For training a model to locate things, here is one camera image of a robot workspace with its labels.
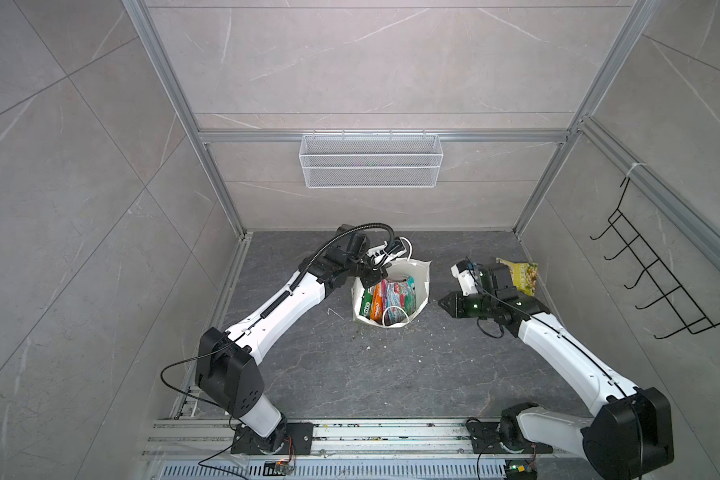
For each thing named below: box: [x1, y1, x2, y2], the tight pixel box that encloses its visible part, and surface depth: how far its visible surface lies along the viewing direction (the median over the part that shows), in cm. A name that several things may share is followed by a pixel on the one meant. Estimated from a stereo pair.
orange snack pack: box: [370, 283, 383, 323], surface depth 87 cm
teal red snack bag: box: [385, 276, 417, 325], surface depth 87 cm
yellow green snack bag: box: [496, 257, 539, 297], surface depth 103 cm
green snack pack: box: [359, 288, 373, 320], surface depth 86 cm
